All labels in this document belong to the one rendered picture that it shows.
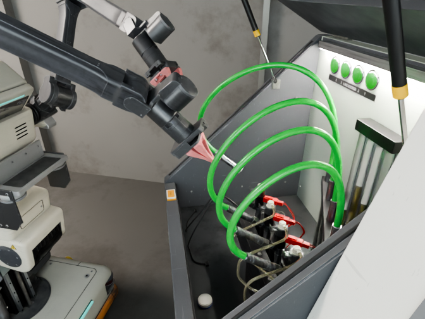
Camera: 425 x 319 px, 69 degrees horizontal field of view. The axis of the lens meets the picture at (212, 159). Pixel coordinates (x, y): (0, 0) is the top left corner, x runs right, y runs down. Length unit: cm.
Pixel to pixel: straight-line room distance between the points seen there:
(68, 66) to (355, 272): 63
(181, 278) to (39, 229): 69
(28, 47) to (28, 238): 79
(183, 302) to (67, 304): 103
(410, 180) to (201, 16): 205
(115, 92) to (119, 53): 194
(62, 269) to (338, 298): 156
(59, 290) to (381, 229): 157
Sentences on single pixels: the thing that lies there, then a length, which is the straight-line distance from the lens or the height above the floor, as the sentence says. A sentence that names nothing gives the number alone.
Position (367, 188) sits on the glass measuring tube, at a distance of 88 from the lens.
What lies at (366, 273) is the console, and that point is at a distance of 53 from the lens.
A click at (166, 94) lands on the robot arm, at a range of 69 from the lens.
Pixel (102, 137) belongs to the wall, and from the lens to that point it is 297.
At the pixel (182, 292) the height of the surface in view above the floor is 95.
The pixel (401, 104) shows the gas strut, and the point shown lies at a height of 144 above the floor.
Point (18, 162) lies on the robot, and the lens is 123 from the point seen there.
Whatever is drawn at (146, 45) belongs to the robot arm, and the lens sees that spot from 96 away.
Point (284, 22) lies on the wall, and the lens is 229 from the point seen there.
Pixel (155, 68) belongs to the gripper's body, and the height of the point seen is 139.
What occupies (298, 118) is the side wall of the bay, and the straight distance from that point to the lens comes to 118.
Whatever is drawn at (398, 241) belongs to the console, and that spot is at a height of 129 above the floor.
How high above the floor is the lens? 158
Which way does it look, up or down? 29 degrees down
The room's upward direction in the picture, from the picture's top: straight up
